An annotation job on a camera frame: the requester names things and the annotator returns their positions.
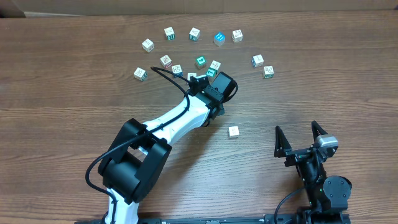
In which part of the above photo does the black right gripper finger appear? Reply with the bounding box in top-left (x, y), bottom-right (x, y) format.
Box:
top-left (274, 126), bottom-right (292, 157)
top-left (311, 121), bottom-right (328, 142)

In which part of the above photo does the wooden block turtle drawing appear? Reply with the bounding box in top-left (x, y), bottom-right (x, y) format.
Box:
top-left (228, 126), bottom-right (239, 139)

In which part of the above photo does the wooden block red side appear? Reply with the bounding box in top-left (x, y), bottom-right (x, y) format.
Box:
top-left (160, 55), bottom-right (172, 69)

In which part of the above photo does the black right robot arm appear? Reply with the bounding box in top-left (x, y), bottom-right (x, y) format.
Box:
top-left (273, 121), bottom-right (352, 224)

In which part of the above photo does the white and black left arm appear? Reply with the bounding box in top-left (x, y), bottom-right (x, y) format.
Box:
top-left (97, 72), bottom-right (238, 223)

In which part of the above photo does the green top block number seven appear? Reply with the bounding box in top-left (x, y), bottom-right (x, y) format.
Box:
top-left (206, 68), bottom-right (218, 77)

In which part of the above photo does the wooden block anchor drawing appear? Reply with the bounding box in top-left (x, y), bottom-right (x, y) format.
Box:
top-left (210, 60), bottom-right (221, 71)

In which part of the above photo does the plain wooden block centre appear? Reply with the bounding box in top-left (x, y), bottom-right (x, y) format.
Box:
top-left (187, 72), bottom-right (197, 81)

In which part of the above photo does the plain wooden block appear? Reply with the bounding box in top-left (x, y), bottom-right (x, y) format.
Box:
top-left (142, 39), bottom-right (154, 53)
top-left (187, 72), bottom-right (197, 81)

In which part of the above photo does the wooden block blue side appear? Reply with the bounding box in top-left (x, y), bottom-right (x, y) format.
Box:
top-left (172, 65), bottom-right (183, 77)
top-left (251, 54), bottom-right (264, 68)

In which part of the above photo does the wooden block green R side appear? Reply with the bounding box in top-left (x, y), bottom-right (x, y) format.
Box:
top-left (262, 66), bottom-right (274, 78)

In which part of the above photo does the wooden block blue side right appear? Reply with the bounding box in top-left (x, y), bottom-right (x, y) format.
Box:
top-left (251, 54), bottom-right (264, 68)

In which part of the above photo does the blue top wooden block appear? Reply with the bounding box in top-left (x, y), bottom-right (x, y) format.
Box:
top-left (214, 32), bottom-right (226, 47)

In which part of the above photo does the wooden block animal drawing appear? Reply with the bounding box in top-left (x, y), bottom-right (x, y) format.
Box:
top-left (232, 29), bottom-right (243, 43)

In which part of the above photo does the wooden block green side top row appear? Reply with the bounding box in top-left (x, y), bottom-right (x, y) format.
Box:
top-left (189, 27), bottom-right (200, 42)

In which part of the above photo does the wooden block green side left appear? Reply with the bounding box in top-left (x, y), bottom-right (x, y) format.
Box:
top-left (134, 67), bottom-right (147, 82)

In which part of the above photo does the wooden block green H side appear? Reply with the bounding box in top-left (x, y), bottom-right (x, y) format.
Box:
top-left (164, 27), bottom-right (175, 40)

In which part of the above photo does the plain wooden block far left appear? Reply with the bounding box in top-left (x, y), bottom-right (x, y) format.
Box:
top-left (142, 39), bottom-right (154, 53)

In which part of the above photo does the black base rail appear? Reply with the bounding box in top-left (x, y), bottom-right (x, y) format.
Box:
top-left (75, 214), bottom-right (351, 224)

